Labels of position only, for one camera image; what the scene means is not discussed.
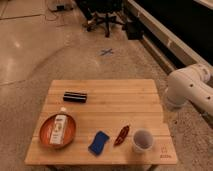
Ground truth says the red chili pepper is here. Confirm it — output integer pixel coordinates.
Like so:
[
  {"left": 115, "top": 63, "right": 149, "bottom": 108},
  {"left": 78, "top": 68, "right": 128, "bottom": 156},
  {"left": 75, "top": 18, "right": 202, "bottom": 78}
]
[{"left": 114, "top": 125, "right": 130, "bottom": 146}]

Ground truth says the white plastic bottle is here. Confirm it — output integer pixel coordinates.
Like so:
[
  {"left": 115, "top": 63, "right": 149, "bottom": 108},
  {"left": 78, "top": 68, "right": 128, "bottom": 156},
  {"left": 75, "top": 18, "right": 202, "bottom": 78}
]
[{"left": 50, "top": 107, "right": 67, "bottom": 145}]

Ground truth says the black whiteboard eraser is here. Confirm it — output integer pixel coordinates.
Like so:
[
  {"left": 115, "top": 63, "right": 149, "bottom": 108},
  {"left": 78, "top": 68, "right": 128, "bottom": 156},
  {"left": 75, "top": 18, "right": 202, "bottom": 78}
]
[{"left": 63, "top": 92, "right": 87, "bottom": 103}]

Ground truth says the orange round plate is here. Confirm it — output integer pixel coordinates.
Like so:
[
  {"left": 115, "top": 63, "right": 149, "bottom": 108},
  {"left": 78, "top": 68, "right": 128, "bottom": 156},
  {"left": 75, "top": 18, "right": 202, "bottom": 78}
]
[{"left": 39, "top": 113, "right": 76, "bottom": 149}]

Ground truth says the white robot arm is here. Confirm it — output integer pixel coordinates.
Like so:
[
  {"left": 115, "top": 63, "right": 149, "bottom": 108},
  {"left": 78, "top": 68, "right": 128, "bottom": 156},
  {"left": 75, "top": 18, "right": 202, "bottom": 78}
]
[{"left": 164, "top": 63, "right": 213, "bottom": 129}]

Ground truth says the black office chair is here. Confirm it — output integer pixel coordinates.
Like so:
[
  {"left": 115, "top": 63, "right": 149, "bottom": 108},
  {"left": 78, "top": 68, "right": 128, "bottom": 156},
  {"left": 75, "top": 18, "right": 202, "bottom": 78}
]
[{"left": 86, "top": 0, "right": 125, "bottom": 38}]

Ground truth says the black box on floor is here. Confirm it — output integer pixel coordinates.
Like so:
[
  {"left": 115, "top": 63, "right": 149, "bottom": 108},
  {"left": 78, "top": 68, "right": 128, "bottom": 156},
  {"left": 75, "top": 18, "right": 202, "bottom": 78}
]
[{"left": 125, "top": 22, "right": 144, "bottom": 40}]

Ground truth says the wooden table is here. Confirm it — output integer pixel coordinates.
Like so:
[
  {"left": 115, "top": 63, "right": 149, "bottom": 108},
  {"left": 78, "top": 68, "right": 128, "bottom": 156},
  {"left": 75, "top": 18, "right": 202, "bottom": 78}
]
[{"left": 25, "top": 79, "right": 177, "bottom": 166}]

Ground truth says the white paper cup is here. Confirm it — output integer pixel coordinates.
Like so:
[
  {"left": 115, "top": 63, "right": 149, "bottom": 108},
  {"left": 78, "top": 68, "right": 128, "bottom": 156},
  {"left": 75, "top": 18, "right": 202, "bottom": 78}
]
[{"left": 132, "top": 129, "right": 154, "bottom": 154}]

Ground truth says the blue sponge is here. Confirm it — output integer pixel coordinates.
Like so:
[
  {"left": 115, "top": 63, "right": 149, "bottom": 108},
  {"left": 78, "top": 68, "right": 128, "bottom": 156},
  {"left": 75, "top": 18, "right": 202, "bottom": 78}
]
[{"left": 88, "top": 131, "right": 110, "bottom": 156}]

